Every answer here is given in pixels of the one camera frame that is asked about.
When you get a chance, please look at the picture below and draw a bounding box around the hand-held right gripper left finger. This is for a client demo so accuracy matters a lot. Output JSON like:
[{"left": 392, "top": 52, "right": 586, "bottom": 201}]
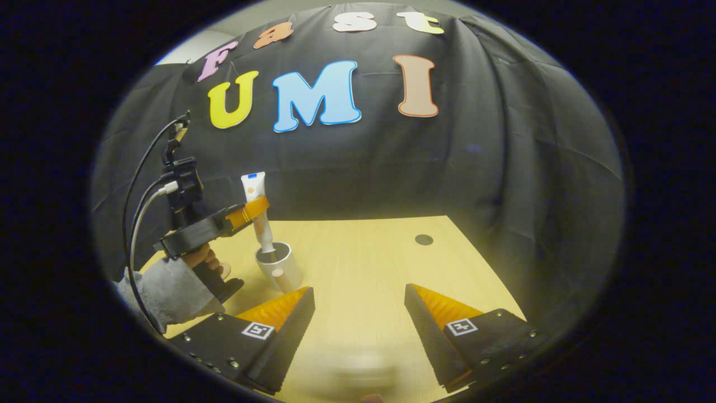
[{"left": 168, "top": 287, "right": 315, "bottom": 395}]

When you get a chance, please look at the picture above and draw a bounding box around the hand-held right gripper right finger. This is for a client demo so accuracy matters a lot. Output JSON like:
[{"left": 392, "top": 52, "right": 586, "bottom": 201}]
[{"left": 404, "top": 283, "right": 552, "bottom": 393}]

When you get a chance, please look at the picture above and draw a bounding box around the white toothpaste tube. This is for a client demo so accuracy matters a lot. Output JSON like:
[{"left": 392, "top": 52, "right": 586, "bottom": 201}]
[{"left": 241, "top": 171, "right": 276, "bottom": 255}]

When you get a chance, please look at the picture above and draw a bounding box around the white cup with wooden handle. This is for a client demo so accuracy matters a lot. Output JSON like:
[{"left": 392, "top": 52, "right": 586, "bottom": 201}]
[{"left": 255, "top": 242, "right": 304, "bottom": 294}]

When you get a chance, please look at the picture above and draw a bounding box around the light wooden desktop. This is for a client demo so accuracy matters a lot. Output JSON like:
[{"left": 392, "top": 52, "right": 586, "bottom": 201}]
[{"left": 140, "top": 215, "right": 527, "bottom": 403}]

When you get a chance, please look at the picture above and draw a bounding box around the white cable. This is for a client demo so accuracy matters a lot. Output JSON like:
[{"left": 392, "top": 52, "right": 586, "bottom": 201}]
[{"left": 129, "top": 180, "right": 180, "bottom": 334}]

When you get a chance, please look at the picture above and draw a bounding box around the black cable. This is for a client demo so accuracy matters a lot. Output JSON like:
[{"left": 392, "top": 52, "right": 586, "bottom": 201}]
[{"left": 122, "top": 115, "right": 188, "bottom": 269}]

